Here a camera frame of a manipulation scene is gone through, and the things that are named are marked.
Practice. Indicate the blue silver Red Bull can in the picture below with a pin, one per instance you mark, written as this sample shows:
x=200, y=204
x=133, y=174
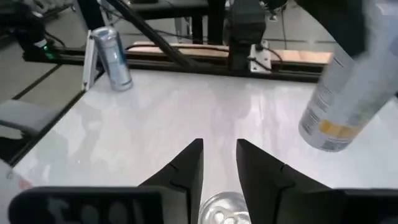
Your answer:
x=112, y=59

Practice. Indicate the black desk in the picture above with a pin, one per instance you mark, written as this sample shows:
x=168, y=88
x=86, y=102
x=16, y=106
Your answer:
x=199, y=28

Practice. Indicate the gray office chair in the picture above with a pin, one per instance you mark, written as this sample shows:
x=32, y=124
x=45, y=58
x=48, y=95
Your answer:
x=25, y=115

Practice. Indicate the silver aluminium bar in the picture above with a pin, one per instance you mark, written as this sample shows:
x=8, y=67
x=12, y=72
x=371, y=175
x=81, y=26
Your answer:
x=88, y=62

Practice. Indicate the Celsius Tropical Vibe can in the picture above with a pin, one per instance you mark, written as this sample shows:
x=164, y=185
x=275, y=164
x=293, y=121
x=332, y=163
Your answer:
x=342, y=102

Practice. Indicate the silver Diet Coke can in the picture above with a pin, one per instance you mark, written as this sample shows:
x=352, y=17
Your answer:
x=224, y=208

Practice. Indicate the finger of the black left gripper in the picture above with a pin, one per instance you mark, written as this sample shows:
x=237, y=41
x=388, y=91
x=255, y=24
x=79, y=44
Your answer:
x=339, y=21

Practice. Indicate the white metal base plate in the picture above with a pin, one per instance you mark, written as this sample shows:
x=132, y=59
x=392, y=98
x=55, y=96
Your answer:
x=260, y=57

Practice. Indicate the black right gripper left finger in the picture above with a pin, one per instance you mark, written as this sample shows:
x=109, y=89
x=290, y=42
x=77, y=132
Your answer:
x=174, y=193

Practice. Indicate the black device on frame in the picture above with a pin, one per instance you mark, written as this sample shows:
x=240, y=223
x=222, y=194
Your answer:
x=31, y=31

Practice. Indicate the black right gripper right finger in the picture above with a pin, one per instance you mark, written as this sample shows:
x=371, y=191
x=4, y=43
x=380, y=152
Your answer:
x=280, y=199

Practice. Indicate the wooden board under arm base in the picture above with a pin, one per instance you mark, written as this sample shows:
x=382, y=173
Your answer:
x=295, y=56

